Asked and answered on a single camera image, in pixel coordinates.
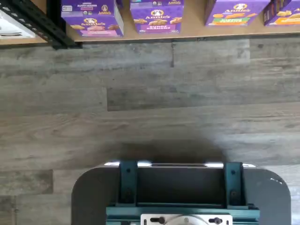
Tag purple Annie's box green patch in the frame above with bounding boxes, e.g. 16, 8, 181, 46
204, 0, 271, 27

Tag purple Annie's box yellow patch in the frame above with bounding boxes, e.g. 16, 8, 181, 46
263, 0, 300, 27

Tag teal metal mount frame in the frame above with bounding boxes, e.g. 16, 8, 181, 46
106, 160, 261, 225

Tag purple Annie's box pink patch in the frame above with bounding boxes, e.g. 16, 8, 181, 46
61, 0, 124, 38

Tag wooden shelf board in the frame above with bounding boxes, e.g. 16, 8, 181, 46
0, 35, 51, 46
65, 21, 300, 43

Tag white slotted bracket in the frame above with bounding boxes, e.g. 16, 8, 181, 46
140, 212, 233, 225

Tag plain white carton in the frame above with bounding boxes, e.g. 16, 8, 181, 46
0, 11, 36, 38

